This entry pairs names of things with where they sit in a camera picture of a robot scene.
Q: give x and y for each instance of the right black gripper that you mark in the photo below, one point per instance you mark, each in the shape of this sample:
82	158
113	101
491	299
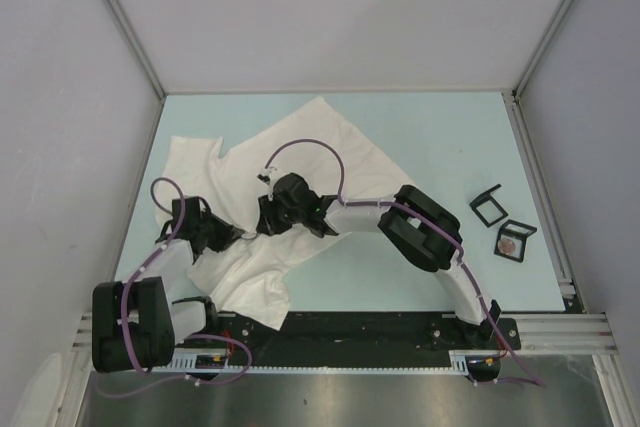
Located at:
267	223

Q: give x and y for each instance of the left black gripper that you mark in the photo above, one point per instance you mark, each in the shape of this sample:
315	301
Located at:
227	232

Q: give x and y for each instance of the white t-shirt garment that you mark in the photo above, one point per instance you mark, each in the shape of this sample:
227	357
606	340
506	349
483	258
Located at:
218	146

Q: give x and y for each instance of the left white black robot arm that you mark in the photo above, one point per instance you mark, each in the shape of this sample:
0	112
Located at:
135	326

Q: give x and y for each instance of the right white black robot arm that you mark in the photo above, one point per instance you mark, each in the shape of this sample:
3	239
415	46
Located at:
425	234

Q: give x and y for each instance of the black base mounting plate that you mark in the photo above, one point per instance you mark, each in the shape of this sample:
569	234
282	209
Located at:
363	340

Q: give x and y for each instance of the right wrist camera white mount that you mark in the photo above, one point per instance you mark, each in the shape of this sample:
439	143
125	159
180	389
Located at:
269	176

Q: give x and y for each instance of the upper black square frame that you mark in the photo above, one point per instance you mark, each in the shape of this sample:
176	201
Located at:
489	211

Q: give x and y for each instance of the black square frame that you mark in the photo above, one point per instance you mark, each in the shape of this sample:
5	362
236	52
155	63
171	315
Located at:
489	211
520	233

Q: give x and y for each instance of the lower black square frame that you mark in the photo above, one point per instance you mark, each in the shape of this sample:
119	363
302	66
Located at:
520	233

